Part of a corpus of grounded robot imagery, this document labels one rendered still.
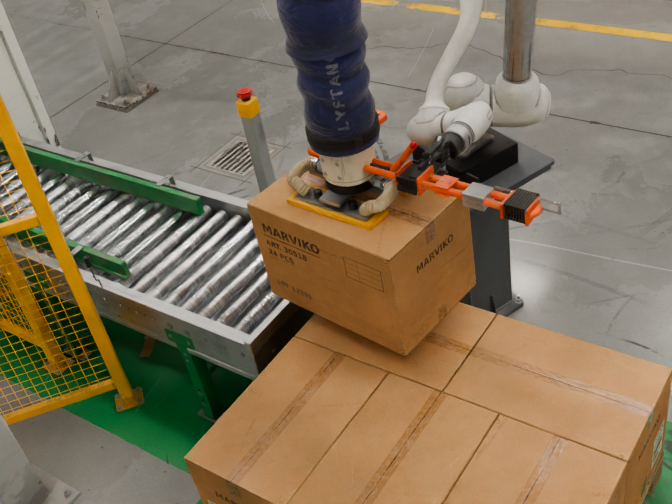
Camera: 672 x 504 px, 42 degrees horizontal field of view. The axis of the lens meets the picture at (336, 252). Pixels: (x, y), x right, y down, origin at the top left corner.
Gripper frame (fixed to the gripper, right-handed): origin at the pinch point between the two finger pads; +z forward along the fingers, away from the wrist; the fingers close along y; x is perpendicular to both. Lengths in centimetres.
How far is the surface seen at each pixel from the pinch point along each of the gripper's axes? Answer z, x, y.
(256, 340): 33, 54, 60
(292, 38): 10, 30, -45
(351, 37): 1.0, 16.1, -43.3
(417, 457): 47, -19, 66
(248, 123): -46, 112, 29
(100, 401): 50, 144, 120
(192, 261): 4, 112, 66
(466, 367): 8, -15, 66
